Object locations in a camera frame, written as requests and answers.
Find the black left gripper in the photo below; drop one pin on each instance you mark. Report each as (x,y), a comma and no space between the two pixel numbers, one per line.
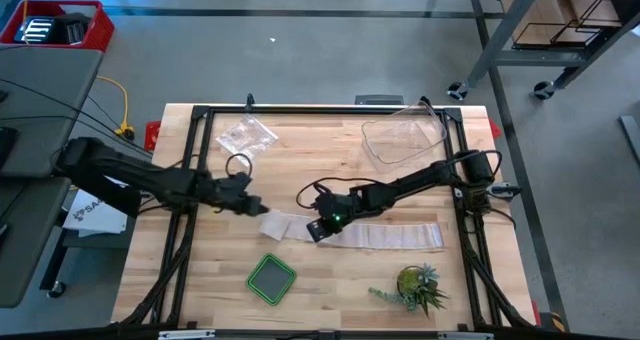
(230,192)

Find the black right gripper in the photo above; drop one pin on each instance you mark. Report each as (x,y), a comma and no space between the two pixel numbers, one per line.
(345,210)

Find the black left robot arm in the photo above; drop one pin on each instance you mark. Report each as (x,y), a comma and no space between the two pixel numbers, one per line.
(150,177)

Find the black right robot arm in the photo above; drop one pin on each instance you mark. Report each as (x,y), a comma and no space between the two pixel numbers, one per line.
(415,180)

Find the clear plastic bag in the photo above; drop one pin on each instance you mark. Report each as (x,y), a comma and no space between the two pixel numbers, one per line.
(247,140)

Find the green black square tray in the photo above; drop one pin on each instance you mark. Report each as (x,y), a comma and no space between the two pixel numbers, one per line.
(271,280)

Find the clear plastic bin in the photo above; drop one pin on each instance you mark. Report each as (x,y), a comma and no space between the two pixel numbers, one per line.
(400,140)

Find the artificial succulent plant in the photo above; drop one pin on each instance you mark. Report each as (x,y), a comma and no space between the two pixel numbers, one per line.
(412,282)

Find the black clip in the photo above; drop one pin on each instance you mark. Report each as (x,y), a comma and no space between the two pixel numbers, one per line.
(249,102)

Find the grey box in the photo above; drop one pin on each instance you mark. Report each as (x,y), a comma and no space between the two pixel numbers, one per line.
(378,100)

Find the red table clamp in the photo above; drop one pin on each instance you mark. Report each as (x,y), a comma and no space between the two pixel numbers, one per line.
(151,135)
(495,129)

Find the white printed paper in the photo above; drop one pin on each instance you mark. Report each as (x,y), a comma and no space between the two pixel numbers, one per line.
(100,220)

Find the red plastic crate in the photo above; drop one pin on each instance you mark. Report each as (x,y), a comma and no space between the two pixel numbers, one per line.
(102,30)

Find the grey desk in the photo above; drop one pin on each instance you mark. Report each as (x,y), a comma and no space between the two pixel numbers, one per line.
(45,105)
(30,270)

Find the grey metal cart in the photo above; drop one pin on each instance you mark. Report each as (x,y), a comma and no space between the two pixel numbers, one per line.
(540,57)

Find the black striped device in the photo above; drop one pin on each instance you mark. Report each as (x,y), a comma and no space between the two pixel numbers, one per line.
(37,30)

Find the black metal table frame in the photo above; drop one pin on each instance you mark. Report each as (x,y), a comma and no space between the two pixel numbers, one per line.
(325,110)

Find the silver bracket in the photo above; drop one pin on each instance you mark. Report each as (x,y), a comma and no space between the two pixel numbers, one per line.
(187,335)
(465,336)

